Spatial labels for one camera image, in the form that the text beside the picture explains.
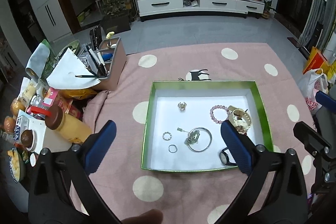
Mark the white plastic shopping bag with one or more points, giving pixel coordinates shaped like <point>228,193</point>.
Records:
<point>311,82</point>

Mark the silver bangle with green charm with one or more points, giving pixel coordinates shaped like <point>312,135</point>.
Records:
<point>198,139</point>

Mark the pink polka dot blanket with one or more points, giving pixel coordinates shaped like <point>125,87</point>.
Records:
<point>189,197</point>

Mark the orange paper bag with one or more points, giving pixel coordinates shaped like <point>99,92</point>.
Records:
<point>316,60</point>

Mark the white paper sheet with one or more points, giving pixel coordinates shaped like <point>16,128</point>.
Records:
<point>71,74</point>

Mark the black wrist watch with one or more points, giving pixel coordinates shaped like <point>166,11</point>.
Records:
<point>225,158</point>

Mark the left hand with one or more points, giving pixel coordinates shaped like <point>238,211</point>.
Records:
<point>153,216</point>

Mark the small floor potted plant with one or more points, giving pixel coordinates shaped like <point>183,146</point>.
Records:
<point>267,9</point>

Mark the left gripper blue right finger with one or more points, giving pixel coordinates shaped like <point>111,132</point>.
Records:
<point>240,153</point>

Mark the yellow bottle brown cap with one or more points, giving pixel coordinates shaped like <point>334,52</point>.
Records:
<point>69,127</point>

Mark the green jewelry box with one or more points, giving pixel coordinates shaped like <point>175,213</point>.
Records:
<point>191,104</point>

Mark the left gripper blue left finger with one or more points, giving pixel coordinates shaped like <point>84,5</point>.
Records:
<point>97,145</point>

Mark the white carton box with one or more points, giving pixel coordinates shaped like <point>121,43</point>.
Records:
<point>26,122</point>

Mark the white tv cabinet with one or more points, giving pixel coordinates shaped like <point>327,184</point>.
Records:
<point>148,8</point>

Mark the pink desk organizer box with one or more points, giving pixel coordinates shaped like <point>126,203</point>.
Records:
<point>114,66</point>

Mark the potted green plant black pot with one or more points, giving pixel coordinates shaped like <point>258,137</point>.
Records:
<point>116,16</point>

